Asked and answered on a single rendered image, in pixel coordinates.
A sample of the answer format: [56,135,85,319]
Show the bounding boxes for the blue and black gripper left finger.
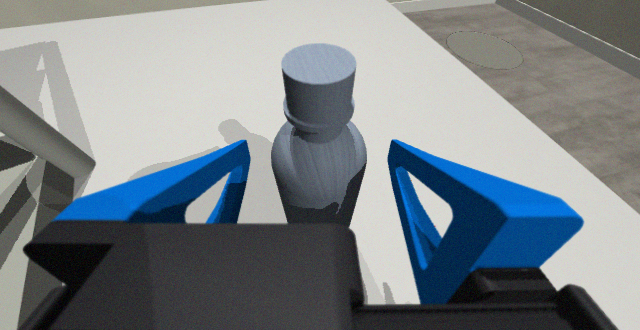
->
[51,140,251,223]

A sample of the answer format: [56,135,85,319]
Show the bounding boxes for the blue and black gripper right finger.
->
[387,139,584,304]

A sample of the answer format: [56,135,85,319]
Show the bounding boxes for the grey bottle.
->
[271,43,367,228]

